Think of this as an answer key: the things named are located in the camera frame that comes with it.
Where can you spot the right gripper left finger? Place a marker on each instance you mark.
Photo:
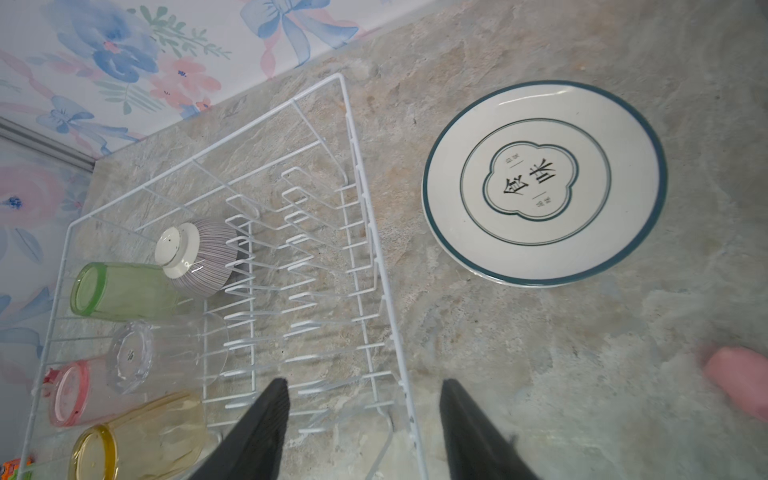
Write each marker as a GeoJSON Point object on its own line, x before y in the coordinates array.
{"type": "Point", "coordinates": [253, 448]}

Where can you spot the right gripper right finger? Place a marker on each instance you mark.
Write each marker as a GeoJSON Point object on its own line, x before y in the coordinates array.
{"type": "Point", "coordinates": [475, 449]}

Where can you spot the yellow plastic cup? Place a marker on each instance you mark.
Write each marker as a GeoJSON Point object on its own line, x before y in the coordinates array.
{"type": "Point", "coordinates": [157, 440]}

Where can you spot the clear glass cup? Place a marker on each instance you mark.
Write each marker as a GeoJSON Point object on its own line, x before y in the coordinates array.
{"type": "Point", "coordinates": [189, 353]}

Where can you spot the pink plastic cup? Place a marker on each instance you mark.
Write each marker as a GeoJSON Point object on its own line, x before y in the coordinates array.
{"type": "Point", "coordinates": [78, 393]}

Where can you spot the plain white plate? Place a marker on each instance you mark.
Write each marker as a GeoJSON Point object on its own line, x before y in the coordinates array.
{"type": "Point", "coordinates": [544, 183]}

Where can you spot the striped ceramic bowl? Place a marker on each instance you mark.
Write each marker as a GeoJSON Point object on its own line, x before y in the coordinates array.
{"type": "Point", "coordinates": [197, 256]}

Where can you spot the green plastic cup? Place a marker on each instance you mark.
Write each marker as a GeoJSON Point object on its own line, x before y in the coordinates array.
{"type": "Point", "coordinates": [123, 292]}

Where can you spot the pink pig toy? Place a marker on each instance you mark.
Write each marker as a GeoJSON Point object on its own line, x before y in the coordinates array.
{"type": "Point", "coordinates": [742, 374]}

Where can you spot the white wire dish rack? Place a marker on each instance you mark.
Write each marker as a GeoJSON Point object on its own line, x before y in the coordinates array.
{"type": "Point", "coordinates": [308, 298]}

